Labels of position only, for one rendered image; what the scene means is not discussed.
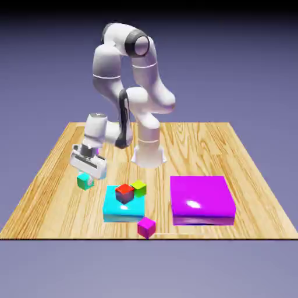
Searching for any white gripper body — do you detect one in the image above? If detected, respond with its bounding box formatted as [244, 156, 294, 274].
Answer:
[69, 150, 108, 180]

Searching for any small green cube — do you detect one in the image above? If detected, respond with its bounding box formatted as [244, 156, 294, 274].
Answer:
[76, 172, 95, 191]

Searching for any small red cube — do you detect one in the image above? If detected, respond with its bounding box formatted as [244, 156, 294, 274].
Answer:
[115, 183, 136, 205]

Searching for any small yellow-green cube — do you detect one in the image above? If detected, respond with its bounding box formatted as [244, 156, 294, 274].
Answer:
[130, 179, 147, 198]

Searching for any small magenta cube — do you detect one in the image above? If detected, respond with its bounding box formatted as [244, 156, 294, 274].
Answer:
[137, 217, 157, 240]

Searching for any large cyan box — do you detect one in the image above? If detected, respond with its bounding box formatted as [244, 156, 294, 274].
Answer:
[102, 185, 146, 223]

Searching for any large magenta box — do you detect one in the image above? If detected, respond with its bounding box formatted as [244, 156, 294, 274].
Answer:
[170, 175, 236, 226]

